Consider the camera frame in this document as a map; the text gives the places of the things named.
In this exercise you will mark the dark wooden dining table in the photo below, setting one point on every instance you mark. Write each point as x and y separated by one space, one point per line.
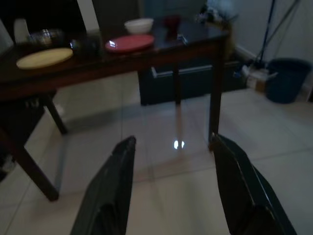
156 56

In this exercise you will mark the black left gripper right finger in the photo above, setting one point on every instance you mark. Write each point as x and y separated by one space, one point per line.
239 191

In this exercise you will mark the pink round plate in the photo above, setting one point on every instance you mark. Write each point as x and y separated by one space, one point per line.
132 43

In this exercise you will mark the black bowl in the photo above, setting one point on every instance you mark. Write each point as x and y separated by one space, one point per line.
85 44

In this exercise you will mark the blue bucket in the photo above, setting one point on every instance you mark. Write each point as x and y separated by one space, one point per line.
286 80

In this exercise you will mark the white cup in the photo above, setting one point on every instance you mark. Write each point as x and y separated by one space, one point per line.
21 30

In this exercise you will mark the small cardboard box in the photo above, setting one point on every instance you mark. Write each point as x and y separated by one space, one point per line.
256 80

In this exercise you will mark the dark red cup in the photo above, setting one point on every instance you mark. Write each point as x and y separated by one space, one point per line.
171 22

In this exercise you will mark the blue mop pole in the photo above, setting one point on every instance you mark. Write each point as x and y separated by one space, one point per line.
266 29

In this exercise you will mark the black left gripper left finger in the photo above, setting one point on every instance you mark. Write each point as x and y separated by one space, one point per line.
110 191

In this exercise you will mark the white bowl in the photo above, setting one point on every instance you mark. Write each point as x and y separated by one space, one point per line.
139 26

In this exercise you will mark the clear glass jar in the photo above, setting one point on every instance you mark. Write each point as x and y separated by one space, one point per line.
46 36

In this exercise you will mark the yellow round plate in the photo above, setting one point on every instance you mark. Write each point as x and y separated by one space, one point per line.
44 58

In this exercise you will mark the grey mop pole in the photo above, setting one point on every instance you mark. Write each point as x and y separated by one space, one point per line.
281 24

